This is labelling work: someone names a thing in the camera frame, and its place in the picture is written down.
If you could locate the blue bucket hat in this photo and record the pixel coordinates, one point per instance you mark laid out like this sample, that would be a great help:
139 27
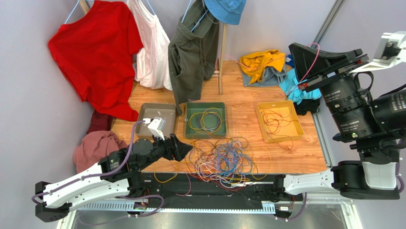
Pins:
226 11

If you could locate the grey crumpled cloth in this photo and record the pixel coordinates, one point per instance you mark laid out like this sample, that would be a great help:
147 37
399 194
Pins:
271 77

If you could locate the olive green hanging garment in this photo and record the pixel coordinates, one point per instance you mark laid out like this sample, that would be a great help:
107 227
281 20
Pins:
192 53

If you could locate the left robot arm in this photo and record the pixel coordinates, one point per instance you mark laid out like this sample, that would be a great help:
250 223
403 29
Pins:
119 175

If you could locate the maroon cloth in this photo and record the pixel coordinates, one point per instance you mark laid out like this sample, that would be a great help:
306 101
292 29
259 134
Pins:
100 122

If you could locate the green metal tray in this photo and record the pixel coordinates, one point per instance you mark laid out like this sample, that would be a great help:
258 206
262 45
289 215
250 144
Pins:
205 120

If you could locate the cyan crumpled cloth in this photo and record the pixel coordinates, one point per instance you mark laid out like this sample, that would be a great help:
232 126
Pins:
290 87

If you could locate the yellow plastic tray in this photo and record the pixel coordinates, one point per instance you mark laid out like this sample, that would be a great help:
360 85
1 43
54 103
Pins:
279 122

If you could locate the dusty pink crumpled cloth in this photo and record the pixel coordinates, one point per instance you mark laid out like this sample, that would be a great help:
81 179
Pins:
94 147

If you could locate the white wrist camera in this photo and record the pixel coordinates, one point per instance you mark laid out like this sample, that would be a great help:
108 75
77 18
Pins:
156 126
391 51

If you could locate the aluminium corner profile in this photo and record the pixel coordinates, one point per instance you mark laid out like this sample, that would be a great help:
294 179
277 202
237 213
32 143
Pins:
329 20

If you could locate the yellow crumpled cloth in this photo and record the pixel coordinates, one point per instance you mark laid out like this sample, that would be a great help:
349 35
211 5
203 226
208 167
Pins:
254 64

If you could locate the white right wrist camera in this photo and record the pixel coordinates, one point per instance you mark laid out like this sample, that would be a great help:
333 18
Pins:
391 51

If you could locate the black crumpled cloth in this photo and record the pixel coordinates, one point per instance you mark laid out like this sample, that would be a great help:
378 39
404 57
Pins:
307 105

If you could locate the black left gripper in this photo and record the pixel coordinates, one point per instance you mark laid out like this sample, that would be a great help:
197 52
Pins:
175 150

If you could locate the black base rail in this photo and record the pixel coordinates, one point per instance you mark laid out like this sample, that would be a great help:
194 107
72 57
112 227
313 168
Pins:
187 192

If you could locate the white pink hanging garment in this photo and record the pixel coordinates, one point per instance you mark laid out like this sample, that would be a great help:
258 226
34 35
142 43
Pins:
152 65

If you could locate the dark blue crumpled cloth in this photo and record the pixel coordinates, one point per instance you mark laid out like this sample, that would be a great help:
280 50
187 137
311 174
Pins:
289 60

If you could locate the red t-shirt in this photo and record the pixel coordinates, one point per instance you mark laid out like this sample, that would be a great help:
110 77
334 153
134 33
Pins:
95 55

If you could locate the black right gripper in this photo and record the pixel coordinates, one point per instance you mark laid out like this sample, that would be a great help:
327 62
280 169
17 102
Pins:
332 75

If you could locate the wooden clothes rack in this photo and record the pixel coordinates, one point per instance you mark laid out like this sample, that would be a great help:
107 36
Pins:
222 42

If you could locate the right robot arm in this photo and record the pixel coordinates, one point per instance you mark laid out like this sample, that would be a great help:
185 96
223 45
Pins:
375 128

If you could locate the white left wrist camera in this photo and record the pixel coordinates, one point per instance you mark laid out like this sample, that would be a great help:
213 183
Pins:
156 126

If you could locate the tan metal tray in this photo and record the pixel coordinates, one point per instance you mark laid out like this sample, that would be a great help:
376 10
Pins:
151 110

